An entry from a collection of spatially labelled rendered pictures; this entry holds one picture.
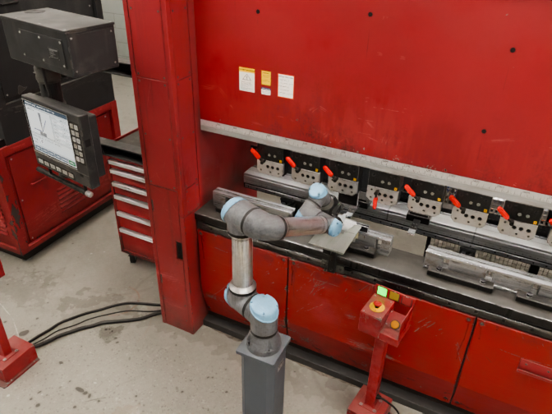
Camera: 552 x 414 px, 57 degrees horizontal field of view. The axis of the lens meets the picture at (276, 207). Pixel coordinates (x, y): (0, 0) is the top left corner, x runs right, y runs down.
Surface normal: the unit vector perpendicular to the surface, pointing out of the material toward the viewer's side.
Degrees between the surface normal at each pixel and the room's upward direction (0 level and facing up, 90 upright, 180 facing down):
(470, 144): 90
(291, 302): 90
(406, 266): 0
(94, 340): 0
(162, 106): 90
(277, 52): 90
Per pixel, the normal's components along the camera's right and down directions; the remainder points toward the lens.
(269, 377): 0.33, 0.49
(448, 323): -0.45, 0.45
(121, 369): 0.02, -0.86
